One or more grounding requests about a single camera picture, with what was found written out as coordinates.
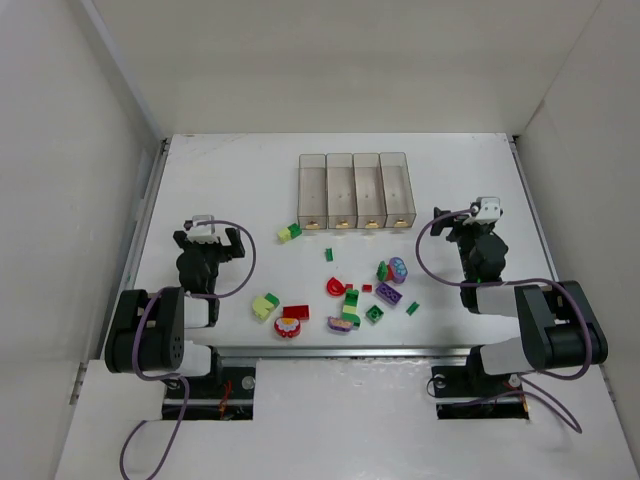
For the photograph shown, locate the lime and green brick stack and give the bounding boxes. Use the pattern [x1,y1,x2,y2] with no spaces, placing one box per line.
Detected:
[277,223,302,244]

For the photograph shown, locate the lime arch green brick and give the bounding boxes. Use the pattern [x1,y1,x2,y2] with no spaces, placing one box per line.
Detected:
[252,292,280,322]

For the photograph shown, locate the red rectangular brick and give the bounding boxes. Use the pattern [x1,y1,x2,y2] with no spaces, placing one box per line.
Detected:
[282,305,310,321]

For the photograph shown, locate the green lime tall stack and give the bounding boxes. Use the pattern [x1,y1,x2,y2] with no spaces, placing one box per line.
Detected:
[341,289,361,328]

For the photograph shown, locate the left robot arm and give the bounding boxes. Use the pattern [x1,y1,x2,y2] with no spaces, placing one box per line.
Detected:
[104,218,245,380]

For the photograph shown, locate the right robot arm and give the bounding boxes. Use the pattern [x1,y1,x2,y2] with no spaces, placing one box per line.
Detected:
[429,201,609,380]

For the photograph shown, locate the purple flower brick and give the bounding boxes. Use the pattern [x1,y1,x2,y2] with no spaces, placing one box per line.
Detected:
[388,257,408,284]

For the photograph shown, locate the green and red brick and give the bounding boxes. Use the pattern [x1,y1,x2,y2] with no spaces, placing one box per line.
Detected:
[376,261,393,282]

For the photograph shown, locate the small green piece right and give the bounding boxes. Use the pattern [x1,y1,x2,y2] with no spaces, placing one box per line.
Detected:
[406,302,420,316]

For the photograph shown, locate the purple flat brick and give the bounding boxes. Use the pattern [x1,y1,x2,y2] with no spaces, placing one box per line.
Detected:
[375,282,402,306]

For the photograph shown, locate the red flower brick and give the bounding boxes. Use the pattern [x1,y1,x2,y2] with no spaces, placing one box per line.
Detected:
[274,317,301,339]

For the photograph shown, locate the green square brick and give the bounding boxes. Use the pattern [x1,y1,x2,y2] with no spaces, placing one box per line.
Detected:
[365,305,384,324]

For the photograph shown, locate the red arch brick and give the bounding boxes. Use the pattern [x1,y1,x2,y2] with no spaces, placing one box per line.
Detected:
[326,277,346,297]

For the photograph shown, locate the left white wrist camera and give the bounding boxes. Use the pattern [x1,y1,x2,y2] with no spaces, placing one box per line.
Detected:
[183,215,218,244]

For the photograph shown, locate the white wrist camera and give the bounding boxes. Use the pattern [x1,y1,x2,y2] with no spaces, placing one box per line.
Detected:
[183,215,218,244]
[469,197,503,225]

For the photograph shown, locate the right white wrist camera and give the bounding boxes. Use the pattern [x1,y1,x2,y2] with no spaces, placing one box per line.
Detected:
[469,197,503,225]

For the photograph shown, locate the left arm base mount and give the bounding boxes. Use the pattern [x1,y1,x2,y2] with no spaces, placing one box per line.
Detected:
[183,348,257,421]

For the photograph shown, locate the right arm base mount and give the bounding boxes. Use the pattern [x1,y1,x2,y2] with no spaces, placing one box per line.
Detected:
[427,365,529,420]

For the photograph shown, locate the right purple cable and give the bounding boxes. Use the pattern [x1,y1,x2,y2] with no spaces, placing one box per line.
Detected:
[415,208,596,435]

